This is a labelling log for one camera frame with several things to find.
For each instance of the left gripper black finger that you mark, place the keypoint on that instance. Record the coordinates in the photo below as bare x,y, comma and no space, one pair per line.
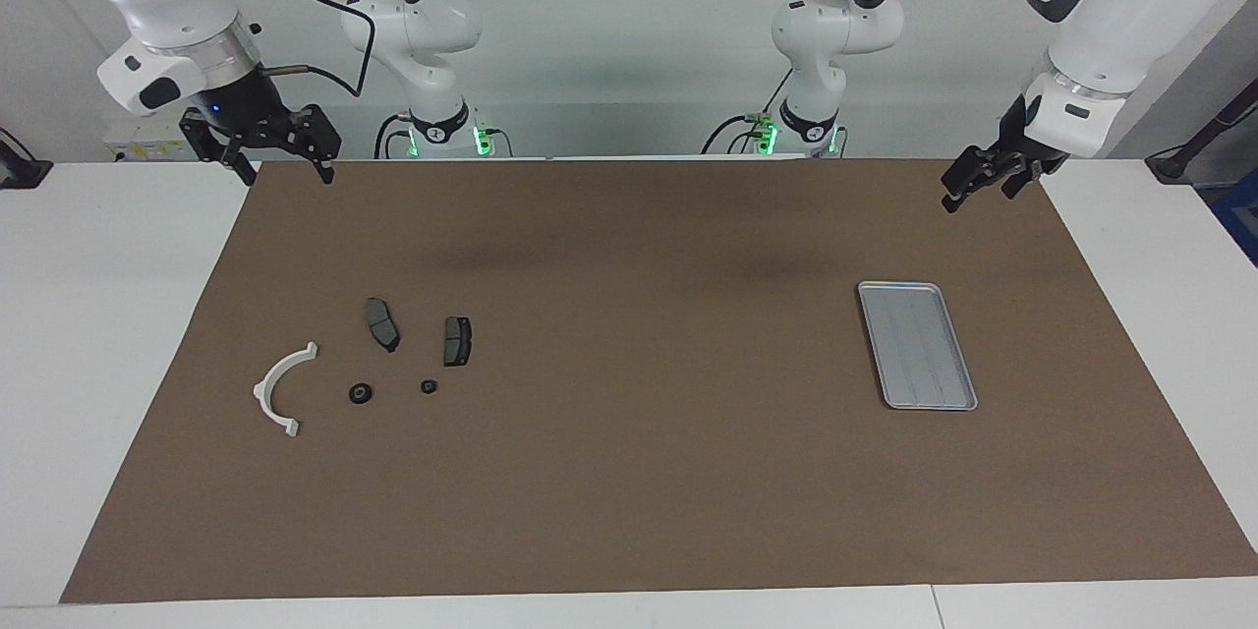
1017,182
968,177

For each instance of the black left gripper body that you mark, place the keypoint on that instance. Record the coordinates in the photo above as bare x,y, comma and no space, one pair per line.
1012,133

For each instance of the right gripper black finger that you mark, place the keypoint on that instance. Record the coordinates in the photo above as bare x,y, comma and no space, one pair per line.
319,138
201,138

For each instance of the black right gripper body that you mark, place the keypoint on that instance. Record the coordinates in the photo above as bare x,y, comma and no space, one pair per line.
246,108

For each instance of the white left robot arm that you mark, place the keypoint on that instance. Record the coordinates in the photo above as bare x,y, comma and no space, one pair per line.
1130,10

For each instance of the silver metal tray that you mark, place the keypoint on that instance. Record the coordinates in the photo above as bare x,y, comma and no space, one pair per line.
919,349

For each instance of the white box yellow labels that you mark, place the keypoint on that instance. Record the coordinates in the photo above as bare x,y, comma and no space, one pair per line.
147,149

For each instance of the long dark grey brake pad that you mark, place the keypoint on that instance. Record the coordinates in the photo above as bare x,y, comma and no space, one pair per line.
381,324

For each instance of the blue bin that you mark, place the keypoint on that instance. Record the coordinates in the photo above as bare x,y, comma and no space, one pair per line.
1240,216

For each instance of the short dark grey brake pad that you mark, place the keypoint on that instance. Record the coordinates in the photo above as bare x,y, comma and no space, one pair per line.
457,342

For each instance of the brown table mat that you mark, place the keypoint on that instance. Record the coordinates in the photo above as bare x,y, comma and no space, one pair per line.
629,491

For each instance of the black clamp mount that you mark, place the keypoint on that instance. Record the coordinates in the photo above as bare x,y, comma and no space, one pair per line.
20,167

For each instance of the white curved plastic bracket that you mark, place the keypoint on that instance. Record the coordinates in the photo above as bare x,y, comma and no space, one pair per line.
267,403

